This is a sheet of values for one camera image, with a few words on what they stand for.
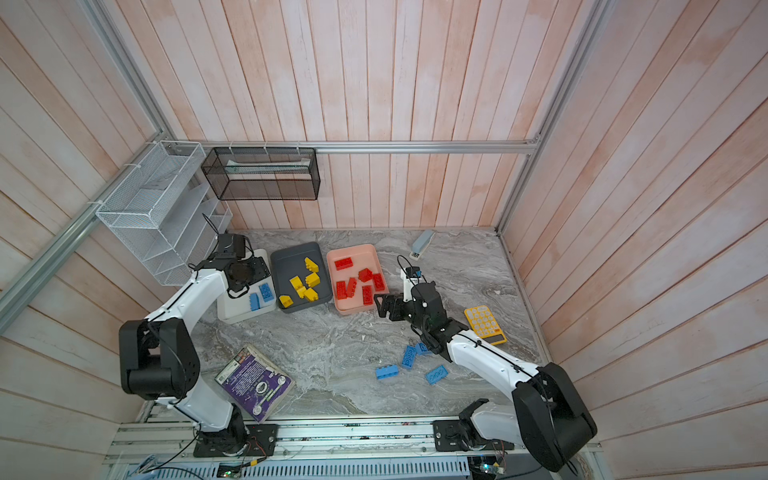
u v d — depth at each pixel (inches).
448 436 28.5
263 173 40.8
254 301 38.6
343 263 42.2
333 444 28.8
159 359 18.0
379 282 40.5
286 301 37.9
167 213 28.9
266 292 38.8
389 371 32.6
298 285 39.7
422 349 33.7
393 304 29.1
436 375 33.0
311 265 42.0
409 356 34.0
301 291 38.7
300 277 39.9
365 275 41.0
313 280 39.9
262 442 28.8
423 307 24.6
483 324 36.8
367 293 39.7
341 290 39.6
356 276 41.0
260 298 38.7
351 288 39.7
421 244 43.3
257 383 31.6
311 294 38.6
